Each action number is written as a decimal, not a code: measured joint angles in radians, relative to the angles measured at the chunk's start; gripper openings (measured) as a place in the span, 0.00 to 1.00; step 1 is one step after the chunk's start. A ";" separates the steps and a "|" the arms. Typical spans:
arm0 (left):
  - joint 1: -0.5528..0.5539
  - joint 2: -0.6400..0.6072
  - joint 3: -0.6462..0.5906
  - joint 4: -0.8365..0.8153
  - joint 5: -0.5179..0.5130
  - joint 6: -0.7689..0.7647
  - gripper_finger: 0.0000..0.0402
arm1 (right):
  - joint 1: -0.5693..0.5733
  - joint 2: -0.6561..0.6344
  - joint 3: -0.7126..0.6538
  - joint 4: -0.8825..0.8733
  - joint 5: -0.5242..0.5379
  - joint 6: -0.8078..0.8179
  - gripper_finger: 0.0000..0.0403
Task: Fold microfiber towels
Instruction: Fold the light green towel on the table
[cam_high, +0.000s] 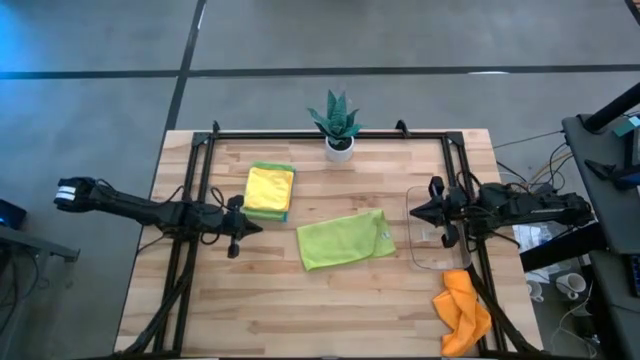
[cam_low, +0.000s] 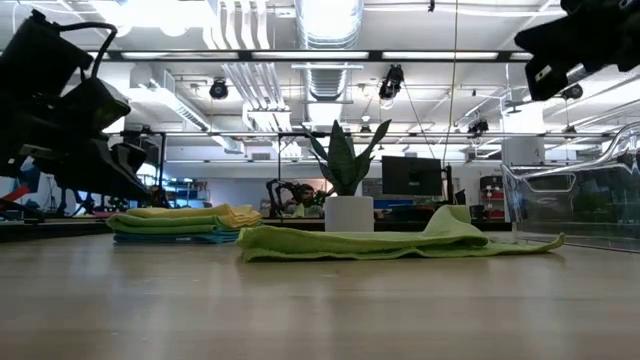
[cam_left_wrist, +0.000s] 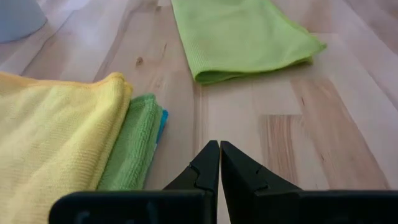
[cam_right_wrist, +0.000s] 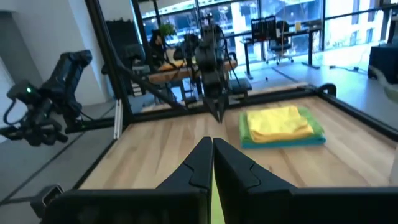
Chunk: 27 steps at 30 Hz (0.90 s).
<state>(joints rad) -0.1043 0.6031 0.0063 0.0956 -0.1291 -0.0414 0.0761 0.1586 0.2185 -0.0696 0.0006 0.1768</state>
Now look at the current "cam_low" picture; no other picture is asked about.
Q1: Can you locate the clear plastic bin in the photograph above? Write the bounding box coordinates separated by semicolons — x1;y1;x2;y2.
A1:
501;122;640;253

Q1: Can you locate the black aluminium rig frame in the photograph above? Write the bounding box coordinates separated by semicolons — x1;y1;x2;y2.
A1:
87;49;534;63

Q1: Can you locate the lime microfiber towel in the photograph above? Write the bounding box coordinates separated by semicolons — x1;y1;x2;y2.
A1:
236;204;567;264

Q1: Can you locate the person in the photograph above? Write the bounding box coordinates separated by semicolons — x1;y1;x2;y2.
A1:
292;183;326;219

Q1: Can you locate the white plant pot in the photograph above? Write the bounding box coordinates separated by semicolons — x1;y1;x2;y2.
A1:
324;195;376;233

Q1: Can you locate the blue and red machine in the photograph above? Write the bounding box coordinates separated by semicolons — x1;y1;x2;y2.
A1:
0;162;44;221

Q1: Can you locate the black monitor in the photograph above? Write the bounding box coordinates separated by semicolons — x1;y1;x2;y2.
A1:
381;155;445;197

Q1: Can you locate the green snake plant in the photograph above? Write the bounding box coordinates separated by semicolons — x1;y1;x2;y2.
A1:
299;118;393;197

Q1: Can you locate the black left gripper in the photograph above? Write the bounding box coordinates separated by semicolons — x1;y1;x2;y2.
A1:
0;92;151;202

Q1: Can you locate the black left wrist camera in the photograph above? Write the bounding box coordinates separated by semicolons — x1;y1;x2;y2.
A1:
62;77;133;134

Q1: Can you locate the yellow microfiber towel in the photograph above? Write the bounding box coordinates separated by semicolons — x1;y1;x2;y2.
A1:
124;202;263;230

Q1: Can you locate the blue microfiber towel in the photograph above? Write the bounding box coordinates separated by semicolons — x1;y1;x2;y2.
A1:
112;230;242;246

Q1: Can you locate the red and white device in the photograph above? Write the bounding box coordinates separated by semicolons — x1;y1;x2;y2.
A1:
479;174;505;220

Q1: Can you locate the black left camera cable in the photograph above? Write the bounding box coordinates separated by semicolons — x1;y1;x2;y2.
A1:
52;21;119;81

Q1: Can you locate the green microfiber towel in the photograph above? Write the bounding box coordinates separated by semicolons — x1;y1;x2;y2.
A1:
105;213;236;235

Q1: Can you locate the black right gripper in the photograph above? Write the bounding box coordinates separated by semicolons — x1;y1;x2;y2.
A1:
514;0;640;103

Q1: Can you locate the blue storage shelf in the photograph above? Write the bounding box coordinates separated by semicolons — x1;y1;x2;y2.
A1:
164;177;211;209

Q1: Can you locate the black background table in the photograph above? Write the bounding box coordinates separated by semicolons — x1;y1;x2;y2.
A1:
0;217;114;242

